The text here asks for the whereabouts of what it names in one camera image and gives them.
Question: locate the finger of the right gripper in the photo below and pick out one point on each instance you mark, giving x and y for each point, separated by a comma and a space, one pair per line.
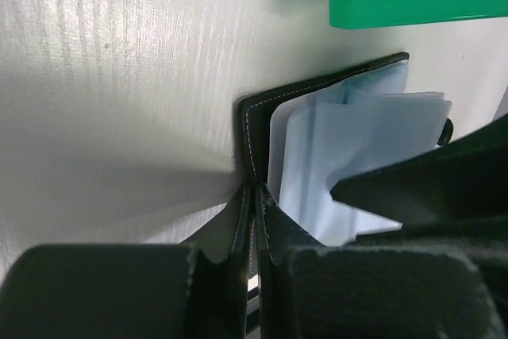
454, 196

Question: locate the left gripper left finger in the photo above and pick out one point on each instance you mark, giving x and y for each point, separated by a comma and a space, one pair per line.
195, 289

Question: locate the black leather card holder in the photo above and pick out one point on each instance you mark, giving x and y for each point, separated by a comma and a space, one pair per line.
300, 139

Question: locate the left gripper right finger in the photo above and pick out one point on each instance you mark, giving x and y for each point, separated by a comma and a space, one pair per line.
432, 281

